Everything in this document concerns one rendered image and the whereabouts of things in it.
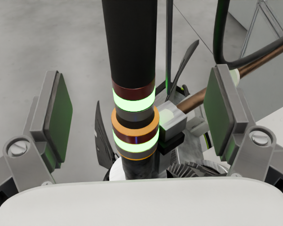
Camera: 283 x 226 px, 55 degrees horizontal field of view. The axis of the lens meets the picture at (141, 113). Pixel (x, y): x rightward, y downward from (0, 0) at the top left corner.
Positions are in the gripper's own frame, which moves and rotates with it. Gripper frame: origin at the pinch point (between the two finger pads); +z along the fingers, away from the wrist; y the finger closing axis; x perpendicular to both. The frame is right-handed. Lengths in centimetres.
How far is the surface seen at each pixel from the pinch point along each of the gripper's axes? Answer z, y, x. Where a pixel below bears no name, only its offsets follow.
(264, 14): 123, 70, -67
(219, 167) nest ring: 23, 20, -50
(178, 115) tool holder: 8.0, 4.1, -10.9
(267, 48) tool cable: 17.1, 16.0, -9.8
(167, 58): 5.3, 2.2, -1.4
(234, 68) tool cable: 13.1, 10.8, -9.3
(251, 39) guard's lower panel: 128, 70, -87
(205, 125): 37, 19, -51
